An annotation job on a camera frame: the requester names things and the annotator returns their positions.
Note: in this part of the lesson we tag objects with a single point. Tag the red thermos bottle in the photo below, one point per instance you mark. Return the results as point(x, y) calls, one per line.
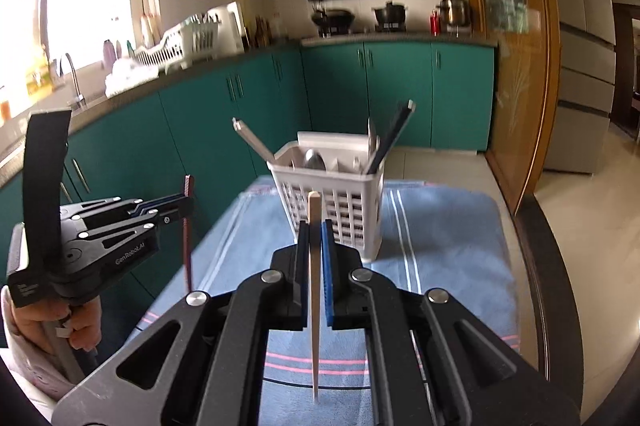
point(434, 23)

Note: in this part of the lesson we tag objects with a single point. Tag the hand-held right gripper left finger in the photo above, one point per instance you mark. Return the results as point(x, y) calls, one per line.
point(302, 271)

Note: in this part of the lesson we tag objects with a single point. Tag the white dish rack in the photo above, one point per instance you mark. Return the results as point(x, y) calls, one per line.
point(185, 38)

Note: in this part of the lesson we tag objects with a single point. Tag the blue striped towel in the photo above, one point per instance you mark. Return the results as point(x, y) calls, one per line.
point(450, 256)

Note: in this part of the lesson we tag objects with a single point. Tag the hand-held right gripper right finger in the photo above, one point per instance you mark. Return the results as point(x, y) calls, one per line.
point(327, 271)

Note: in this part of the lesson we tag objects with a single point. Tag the purple bottle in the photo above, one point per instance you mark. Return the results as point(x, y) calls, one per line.
point(109, 52)

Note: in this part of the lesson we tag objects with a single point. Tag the white chopstick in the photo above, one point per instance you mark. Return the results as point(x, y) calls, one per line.
point(252, 140)
point(314, 216)

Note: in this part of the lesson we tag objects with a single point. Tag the black wok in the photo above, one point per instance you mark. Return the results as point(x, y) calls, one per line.
point(334, 17)

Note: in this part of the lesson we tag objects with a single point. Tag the row of brown condiment bottles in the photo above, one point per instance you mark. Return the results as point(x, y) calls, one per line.
point(265, 33)

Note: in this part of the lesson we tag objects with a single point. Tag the black chopstick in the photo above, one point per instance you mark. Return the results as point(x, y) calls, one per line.
point(395, 131)

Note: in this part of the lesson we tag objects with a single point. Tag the stainless steel kettle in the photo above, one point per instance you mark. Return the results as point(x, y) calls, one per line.
point(454, 11)

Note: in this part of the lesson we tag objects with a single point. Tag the white lattice utensil holder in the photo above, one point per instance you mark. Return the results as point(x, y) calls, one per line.
point(376, 216)

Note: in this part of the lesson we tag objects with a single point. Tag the dark red chopstick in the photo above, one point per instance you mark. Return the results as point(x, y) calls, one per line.
point(188, 246)

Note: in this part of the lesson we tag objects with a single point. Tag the green base cabinets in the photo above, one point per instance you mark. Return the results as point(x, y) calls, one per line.
point(200, 131)

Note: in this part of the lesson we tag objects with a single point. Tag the person's left hand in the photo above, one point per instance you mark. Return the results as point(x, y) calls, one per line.
point(82, 326)

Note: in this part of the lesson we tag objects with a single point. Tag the person's left forearm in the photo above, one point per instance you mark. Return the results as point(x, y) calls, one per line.
point(30, 366)

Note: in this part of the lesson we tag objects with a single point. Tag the yellow bottle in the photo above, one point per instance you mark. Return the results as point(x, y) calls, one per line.
point(37, 73)

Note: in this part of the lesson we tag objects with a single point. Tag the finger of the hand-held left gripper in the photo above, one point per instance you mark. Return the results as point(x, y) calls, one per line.
point(135, 226)
point(125, 205)

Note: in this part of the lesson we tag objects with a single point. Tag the white cloth bundle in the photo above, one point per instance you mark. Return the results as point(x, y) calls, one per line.
point(131, 73)

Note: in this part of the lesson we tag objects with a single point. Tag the silver refrigerator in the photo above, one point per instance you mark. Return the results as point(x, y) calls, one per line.
point(580, 56)

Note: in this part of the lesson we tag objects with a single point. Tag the white countertop appliance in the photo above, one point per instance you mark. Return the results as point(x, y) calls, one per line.
point(231, 28)

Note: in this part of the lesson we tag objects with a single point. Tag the black cooking pot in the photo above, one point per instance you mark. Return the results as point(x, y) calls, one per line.
point(390, 15)

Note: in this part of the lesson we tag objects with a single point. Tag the wooden sliding door frame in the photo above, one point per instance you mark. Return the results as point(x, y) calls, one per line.
point(537, 56)

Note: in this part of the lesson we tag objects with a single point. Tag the chrome sink faucet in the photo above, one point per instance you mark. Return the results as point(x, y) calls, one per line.
point(75, 81)

